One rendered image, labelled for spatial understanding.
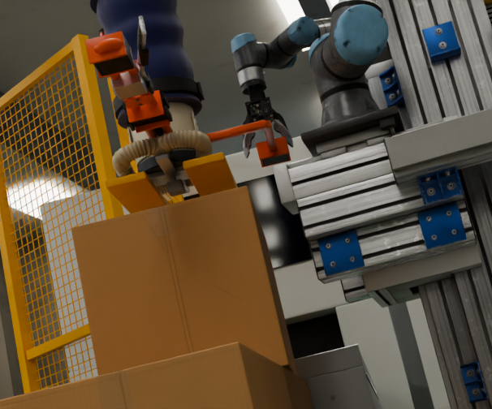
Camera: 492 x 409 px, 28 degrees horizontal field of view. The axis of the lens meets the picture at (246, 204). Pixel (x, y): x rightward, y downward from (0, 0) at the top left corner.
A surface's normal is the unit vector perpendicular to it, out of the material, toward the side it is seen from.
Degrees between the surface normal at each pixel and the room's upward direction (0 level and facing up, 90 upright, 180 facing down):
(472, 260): 90
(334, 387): 90
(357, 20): 97
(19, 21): 180
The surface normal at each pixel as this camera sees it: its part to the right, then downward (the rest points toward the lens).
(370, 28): 0.19, -0.17
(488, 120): -0.23, -0.20
